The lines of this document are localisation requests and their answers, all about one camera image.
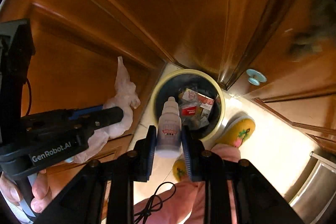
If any black cable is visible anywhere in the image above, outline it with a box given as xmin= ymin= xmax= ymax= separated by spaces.
xmin=133 ymin=181 xmax=177 ymax=224

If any small white bottle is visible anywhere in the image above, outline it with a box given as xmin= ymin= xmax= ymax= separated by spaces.
xmin=155 ymin=97 xmax=182 ymax=158

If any left yellow slipper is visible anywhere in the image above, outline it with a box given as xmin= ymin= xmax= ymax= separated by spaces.
xmin=172 ymin=159 xmax=188 ymax=182

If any wooden cabinet door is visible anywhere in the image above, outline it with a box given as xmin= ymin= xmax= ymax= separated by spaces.
xmin=0 ymin=0 xmax=169 ymax=183

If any round cream trash bin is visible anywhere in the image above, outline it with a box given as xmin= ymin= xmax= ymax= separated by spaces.
xmin=148 ymin=69 xmax=225 ymax=141

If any clear plastic clamshell container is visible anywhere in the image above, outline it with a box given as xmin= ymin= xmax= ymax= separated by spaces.
xmin=178 ymin=86 xmax=221 ymax=130

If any right yellow slipper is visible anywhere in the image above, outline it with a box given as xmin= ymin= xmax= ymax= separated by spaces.
xmin=215 ymin=113 xmax=256 ymax=148

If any yellow slipper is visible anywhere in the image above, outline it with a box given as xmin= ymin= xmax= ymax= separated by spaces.
xmin=172 ymin=159 xmax=188 ymax=182
xmin=215 ymin=113 xmax=256 ymax=148

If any light blue cabinet knob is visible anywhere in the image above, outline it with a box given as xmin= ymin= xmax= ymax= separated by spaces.
xmin=246 ymin=69 xmax=267 ymax=86

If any clear plastic bag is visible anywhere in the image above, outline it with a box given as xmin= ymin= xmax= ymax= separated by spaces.
xmin=73 ymin=56 xmax=141 ymax=164

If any left hand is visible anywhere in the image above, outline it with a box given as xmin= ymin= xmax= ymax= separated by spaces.
xmin=0 ymin=169 xmax=53 ymax=214

